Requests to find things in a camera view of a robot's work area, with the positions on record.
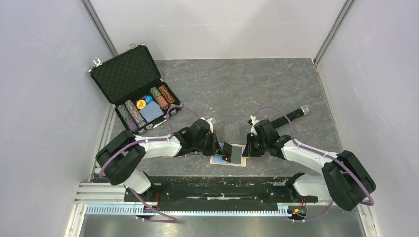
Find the pink chip stack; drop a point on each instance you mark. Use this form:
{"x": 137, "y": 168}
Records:
{"x": 159, "y": 98}

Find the yellow dealer chip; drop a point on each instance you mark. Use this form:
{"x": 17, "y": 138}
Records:
{"x": 140, "y": 104}

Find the black VIP card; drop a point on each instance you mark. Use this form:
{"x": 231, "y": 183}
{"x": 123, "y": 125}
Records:
{"x": 236, "y": 157}
{"x": 227, "y": 152}

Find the black poker chip case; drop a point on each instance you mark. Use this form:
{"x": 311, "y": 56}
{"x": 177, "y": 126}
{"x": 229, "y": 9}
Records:
{"x": 130, "y": 76}

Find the orange black chip stack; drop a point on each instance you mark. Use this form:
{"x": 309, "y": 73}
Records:
{"x": 167, "y": 95}

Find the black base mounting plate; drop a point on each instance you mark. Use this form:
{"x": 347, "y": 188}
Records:
{"x": 223, "y": 193}

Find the tan leather card holder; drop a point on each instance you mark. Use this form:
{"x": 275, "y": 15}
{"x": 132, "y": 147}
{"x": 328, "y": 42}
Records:
{"x": 217, "y": 159}

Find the blue patterned card deck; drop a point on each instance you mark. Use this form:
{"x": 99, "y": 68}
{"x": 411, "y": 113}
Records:
{"x": 151, "y": 112}

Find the black cylindrical flashlight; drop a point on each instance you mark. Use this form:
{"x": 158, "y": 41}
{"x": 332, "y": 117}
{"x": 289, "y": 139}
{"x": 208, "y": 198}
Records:
{"x": 303, "y": 110}

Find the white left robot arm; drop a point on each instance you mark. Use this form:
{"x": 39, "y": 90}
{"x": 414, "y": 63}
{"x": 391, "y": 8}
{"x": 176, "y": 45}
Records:
{"x": 120, "y": 158}

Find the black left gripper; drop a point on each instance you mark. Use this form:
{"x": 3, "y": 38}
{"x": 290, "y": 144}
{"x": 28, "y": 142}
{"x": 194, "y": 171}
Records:
{"x": 215, "y": 146}

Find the purple chip stack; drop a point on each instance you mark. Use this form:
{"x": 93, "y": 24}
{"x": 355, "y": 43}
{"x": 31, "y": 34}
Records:
{"x": 138, "y": 119}

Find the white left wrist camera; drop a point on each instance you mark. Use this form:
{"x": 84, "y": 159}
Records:
{"x": 209, "y": 120}

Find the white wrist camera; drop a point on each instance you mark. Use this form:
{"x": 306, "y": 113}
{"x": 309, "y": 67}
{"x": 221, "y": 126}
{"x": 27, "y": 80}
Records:
{"x": 253, "y": 121}
{"x": 209, "y": 120}

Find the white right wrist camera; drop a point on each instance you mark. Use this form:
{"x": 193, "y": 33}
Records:
{"x": 253, "y": 121}

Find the green chip stack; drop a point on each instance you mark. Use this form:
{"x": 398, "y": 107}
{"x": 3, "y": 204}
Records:
{"x": 124, "y": 112}

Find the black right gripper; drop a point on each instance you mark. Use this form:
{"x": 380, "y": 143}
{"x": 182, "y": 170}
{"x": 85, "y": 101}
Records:
{"x": 249, "y": 151}

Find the clear acrylic card box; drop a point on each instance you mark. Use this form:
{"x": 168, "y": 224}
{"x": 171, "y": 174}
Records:
{"x": 192, "y": 154}

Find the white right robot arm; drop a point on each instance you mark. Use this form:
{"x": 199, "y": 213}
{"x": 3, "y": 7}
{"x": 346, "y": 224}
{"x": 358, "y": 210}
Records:
{"x": 341, "y": 177}

